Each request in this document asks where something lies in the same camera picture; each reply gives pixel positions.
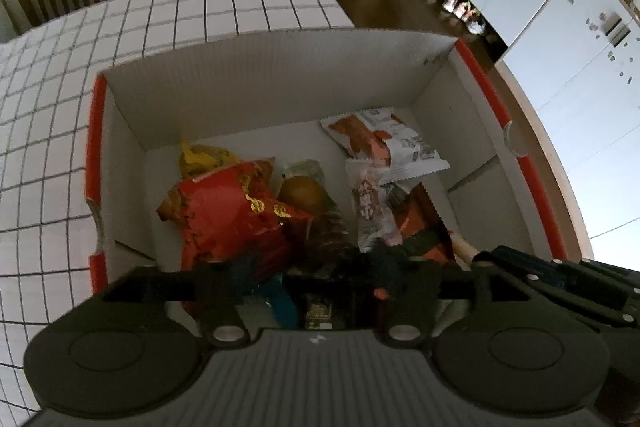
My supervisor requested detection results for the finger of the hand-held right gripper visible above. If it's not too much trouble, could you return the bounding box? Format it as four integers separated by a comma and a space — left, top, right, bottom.
474, 245, 584, 304

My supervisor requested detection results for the yellow candy packet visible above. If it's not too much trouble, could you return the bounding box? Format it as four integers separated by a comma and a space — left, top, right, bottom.
179, 142, 241, 180

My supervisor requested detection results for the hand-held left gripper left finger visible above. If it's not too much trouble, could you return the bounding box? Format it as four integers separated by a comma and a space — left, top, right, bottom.
92, 251, 262, 349

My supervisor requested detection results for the white pink sausage packet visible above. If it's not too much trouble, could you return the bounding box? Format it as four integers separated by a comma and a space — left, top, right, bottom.
346, 158, 403, 254

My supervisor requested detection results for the red cardboard box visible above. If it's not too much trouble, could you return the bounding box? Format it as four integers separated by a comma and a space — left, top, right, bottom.
84, 27, 571, 303

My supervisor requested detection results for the red gold-print snack bag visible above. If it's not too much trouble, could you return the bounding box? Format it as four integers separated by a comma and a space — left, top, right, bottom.
156, 156, 317, 308

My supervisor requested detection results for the beige sausage stick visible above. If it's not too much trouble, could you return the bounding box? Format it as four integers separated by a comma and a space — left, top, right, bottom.
449, 231, 482, 269

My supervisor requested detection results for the brown orange chip bag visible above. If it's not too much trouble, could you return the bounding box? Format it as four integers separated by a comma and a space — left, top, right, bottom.
387, 183, 461, 264

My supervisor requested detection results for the white and red snack packet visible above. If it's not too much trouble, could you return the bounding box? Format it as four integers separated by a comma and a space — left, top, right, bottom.
320, 107, 450, 182

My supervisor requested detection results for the white checkered tablecloth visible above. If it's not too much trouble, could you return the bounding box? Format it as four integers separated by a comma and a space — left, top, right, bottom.
0, 0, 357, 413

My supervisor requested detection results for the blue snack packet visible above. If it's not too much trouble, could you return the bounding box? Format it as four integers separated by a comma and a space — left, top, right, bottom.
262, 277, 299, 329

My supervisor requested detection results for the round pastry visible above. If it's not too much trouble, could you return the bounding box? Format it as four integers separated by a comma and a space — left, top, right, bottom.
276, 158, 332, 218

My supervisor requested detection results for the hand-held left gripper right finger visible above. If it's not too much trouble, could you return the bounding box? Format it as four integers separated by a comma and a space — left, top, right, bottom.
371, 244, 547, 349

